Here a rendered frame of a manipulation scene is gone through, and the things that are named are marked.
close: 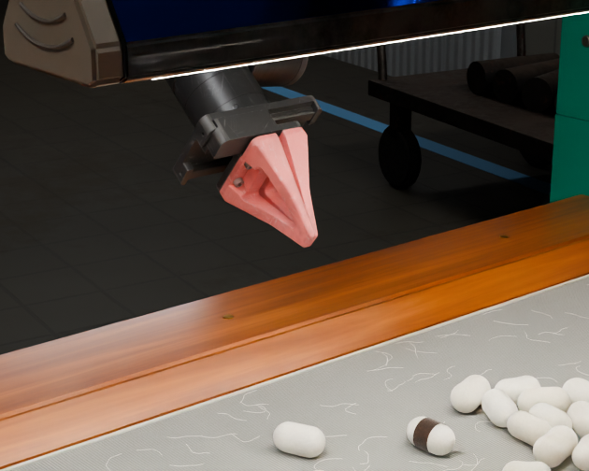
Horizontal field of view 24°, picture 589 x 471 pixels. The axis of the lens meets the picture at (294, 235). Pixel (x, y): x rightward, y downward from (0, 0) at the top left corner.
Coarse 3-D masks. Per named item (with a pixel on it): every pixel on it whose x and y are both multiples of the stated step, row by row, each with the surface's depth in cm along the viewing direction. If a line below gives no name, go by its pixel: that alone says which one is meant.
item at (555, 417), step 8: (536, 408) 92; (544, 408) 92; (552, 408) 92; (544, 416) 92; (552, 416) 91; (560, 416) 91; (568, 416) 91; (552, 424) 91; (560, 424) 91; (568, 424) 91
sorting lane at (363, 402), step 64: (512, 320) 112; (576, 320) 112; (320, 384) 100; (384, 384) 100; (448, 384) 100; (128, 448) 91; (192, 448) 91; (256, 448) 91; (384, 448) 91; (512, 448) 91
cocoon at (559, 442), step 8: (552, 432) 88; (560, 432) 88; (568, 432) 88; (544, 440) 87; (552, 440) 87; (560, 440) 87; (568, 440) 88; (576, 440) 88; (536, 448) 87; (544, 448) 87; (552, 448) 87; (560, 448) 87; (568, 448) 88; (536, 456) 87; (544, 456) 87; (552, 456) 87; (560, 456) 87; (552, 464) 87
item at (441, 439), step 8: (416, 424) 90; (440, 424) 89; (408, 432) 90; (432, 432) 89; (440, 432) 89; (448, 432) 89; (432, 440) 89; (440, 440) 88; (448, 440) 89; (432, 448) 89; (440, 448) 89; (448, 448) 89
